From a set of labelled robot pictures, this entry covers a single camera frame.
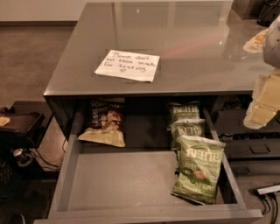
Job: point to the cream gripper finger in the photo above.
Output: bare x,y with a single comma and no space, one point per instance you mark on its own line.
255,44
257,117

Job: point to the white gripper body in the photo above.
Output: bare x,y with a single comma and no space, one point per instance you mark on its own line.
273,46

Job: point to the green jalapeno chip bag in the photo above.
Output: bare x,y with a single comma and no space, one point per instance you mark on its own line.
199,167

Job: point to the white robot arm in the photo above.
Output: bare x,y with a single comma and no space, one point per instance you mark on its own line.
271,50

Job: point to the black container on counter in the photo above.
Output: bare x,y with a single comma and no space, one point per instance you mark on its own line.
269,12

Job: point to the grey counter cabinet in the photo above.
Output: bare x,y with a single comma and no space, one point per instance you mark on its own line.
199,43

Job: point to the back green chip bag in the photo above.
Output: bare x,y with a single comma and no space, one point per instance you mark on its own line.
178,111

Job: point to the middle green chip bag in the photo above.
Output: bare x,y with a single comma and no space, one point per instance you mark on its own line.
189,127

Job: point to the dark brown chip bag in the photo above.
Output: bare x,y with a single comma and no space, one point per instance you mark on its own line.
105,122

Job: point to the open grey top drawer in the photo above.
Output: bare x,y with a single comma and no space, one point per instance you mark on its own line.
101,184

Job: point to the grey power strip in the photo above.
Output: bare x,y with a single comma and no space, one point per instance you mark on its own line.
268,189

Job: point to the white handwritten paper note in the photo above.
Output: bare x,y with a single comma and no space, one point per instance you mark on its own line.
129,65

